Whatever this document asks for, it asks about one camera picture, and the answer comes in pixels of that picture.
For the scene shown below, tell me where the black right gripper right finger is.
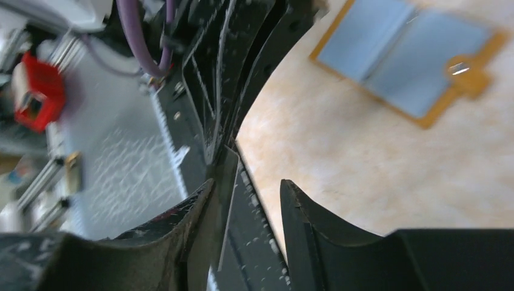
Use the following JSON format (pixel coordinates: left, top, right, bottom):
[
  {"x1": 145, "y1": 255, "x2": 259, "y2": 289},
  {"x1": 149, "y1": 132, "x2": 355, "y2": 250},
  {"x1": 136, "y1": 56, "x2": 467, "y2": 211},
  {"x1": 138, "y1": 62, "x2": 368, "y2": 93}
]
[{"x1": 280, "y1": 179, "x2": 513, "y2": 290}]

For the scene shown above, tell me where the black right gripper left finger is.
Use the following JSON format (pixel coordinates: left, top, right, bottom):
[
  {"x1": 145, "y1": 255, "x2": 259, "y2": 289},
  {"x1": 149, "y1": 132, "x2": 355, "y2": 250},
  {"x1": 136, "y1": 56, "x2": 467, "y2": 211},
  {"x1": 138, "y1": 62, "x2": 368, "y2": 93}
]
[{"x1": 1, "y1": 179, "x2": 217, "y2": 290}]

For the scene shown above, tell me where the tan leather card holder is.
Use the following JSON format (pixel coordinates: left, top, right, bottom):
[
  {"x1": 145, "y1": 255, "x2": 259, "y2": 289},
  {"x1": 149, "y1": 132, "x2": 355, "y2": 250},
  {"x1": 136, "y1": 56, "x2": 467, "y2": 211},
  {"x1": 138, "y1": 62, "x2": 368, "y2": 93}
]
[{"x1": 310, "y1": 1, "x2": 509, "y2": 129}]

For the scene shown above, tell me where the grey card in holder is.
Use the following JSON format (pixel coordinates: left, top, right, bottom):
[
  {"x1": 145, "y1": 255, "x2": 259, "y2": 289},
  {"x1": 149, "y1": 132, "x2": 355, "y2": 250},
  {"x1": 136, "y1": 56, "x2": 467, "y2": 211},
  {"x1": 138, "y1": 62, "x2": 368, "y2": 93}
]
[{"x1": 314, "y1": 1, "x2": 493, "y2": 119}]

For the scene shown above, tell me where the red box outside cell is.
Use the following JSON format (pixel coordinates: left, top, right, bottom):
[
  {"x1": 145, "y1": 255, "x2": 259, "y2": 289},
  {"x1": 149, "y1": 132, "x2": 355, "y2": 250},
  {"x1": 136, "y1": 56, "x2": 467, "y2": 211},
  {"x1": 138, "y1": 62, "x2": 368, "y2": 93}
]
[{"x1": 11, "y1": 52, "x2": 66, "y2": 133}]

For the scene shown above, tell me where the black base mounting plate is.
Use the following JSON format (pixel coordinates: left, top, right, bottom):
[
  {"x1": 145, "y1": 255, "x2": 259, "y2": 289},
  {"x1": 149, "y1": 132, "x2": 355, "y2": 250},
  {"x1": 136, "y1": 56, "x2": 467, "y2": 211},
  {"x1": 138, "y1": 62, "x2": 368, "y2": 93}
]
[{"x1": 158, "y1": 1, "x2": 317, "y2": 290}]

